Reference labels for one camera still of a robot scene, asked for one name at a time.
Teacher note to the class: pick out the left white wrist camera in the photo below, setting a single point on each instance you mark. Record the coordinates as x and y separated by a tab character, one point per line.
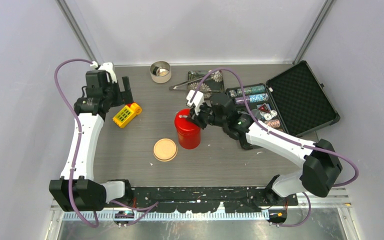
108	67

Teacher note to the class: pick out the yellow red toy block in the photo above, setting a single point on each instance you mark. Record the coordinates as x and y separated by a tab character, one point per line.
126	114

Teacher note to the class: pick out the metal tongs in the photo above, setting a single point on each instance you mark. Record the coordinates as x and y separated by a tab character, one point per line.
183	86

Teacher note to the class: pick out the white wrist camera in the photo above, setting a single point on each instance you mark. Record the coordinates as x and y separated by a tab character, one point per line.
108	67
194	100

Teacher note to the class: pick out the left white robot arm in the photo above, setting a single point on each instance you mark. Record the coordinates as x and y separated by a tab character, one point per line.
76	188

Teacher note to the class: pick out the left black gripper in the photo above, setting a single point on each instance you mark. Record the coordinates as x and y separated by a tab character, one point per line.
123	97

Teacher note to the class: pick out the beige round lid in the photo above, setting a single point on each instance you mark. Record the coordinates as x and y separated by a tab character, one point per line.
165	150

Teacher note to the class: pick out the aluminium front rail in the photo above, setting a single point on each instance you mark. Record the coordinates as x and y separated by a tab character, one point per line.
220	211

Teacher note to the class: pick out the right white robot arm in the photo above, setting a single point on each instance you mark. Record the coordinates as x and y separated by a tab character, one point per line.
319	167

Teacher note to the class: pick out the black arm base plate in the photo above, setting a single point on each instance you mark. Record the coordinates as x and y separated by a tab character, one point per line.
234	199

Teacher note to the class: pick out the beige round metal bowl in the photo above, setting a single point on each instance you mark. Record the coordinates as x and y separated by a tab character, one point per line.
160	72

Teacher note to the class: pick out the black floral square plate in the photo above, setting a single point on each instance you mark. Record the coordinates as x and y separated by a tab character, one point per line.
213	84

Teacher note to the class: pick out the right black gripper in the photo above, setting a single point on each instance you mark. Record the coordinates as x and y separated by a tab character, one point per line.
197	119

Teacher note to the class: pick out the red round lid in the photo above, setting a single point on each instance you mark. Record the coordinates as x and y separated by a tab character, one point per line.
182	123

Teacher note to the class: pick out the black poker chip case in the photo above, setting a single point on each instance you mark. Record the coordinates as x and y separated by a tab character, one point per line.
293	101

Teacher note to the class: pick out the red cylindrical container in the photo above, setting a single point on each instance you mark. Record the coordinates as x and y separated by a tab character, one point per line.
189	138

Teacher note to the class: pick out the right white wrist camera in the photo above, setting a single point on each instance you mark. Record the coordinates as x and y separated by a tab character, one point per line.
194	100

